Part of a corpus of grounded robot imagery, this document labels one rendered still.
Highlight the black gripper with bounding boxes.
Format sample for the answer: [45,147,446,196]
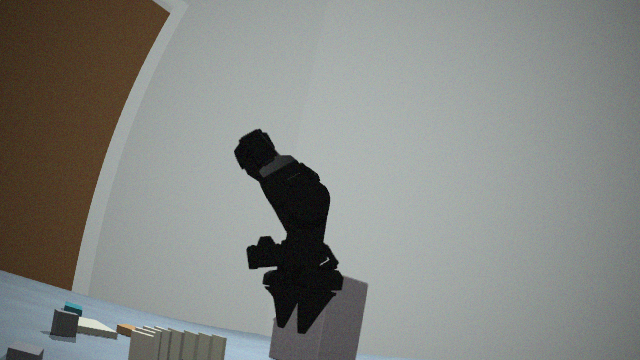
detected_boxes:
[262,232,344,334]

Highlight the orange rectangular block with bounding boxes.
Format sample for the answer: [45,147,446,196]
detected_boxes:
[116,324,136,336]

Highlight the light blue rectangular block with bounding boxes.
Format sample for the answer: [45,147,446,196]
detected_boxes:
[64,302,83,317]

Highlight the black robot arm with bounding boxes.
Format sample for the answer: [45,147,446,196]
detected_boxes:
[234,129,330,270]

